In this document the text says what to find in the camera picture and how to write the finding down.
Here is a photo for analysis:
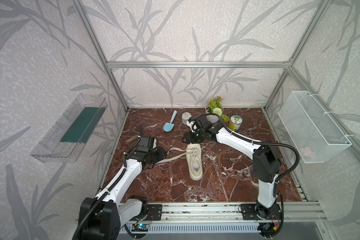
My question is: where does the cream white sneaker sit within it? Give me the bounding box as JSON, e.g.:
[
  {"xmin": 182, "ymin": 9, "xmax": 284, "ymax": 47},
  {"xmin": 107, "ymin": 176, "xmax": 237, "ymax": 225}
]
[{"xmin": 186, "ymin": 144, "xmax": 203, "ymax": 181}]

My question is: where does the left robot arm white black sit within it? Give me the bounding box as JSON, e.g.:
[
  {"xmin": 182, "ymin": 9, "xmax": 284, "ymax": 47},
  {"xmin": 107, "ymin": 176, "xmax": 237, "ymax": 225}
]
[{"xmin": 72, "ymin": 136, "xmax": 167, "ymax": 240}]

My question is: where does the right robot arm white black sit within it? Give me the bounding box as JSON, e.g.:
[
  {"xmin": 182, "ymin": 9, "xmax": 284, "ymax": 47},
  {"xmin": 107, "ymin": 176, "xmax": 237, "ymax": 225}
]
[{"xmin": 183, "ymin": 114, "xmax": 282, "ymax": 212}]

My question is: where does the small silver tin can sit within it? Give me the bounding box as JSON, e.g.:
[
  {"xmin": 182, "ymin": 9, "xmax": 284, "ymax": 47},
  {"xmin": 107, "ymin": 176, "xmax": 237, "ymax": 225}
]
[{"xmin": 182, "ymin": 112, "xmax": 192, "ymax": 125}]

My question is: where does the white pot with flowers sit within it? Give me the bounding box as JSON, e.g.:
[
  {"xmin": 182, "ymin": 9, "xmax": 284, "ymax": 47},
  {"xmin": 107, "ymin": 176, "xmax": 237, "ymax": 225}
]
[{"xmin": 206, "ymin": 97, "xmax": 230, "ymax": 124}]

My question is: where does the light blue plastic trowel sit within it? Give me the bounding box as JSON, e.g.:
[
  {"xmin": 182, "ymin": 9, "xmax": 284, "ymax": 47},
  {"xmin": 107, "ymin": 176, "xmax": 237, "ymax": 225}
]
[{"xmin": 163, "ymin": 111, "xmax": 177, "ymax": 133}]

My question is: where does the yellow sunflower seed can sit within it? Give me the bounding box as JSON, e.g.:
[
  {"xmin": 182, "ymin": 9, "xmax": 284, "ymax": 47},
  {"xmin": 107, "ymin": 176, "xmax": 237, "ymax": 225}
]
[{"xmin": 229, "ymin": 115, "xmax": 243, "ymax": 132}]

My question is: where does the left green circuit board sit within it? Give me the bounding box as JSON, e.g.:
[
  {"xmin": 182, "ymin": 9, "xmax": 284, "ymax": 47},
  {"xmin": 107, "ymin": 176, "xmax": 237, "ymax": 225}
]
[{"xmin": 131, "ymin": 224, "xmax": 150, "ymax": 232}]

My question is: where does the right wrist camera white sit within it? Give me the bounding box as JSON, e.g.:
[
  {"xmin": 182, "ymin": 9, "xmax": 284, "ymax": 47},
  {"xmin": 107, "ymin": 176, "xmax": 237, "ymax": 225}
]
[{"xmin": 187, "ymin": 120, "xmax": 198, "ymax": 133}]

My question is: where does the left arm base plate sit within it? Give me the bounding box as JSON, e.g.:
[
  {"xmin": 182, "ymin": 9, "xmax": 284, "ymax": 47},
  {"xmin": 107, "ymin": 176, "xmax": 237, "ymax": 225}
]
[{"xmin": 136, "ymin": 204, "xmax": 163, "ymax": 221}]

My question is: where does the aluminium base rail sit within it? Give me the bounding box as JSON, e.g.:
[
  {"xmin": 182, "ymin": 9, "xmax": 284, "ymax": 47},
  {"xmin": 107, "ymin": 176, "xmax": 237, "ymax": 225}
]
[{"xmin": 119, "ymin": 201, "xmax": 328, "ymax": 224}]

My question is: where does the clear plastic wall shelf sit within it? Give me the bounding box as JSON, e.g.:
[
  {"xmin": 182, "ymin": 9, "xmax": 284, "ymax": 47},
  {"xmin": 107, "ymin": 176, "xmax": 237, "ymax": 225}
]
[{"xmin": 31, "ymin": 94, "xmax": 108, "ymax": 163}]

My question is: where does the aluminium frame crossbar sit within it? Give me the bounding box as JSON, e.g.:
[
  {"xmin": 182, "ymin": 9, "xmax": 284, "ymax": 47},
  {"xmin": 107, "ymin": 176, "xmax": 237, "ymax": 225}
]
[{"xmin": 107, "ymin": 61, "xmax": 289, "ymax": 69}]

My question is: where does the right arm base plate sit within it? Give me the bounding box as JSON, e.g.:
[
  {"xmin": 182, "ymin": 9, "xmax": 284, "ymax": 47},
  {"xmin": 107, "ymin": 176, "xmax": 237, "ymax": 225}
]
[{"xmin": 238, "ymin": 203, "xmax": 283, "ymax": 221}]

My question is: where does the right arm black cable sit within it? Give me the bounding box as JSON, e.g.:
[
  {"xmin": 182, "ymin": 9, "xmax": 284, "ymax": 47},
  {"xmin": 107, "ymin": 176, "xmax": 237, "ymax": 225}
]
[{"xmin": 203, "ymin": 112, "xmax": 301, "ymax": 184}]

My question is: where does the white wire mesh basket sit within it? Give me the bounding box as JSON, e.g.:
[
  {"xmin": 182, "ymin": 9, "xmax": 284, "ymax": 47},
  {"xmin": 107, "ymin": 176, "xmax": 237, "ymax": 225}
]
[{"xmin": 278, "ymin": 91, "xmax": 352, "ymax": 164}]

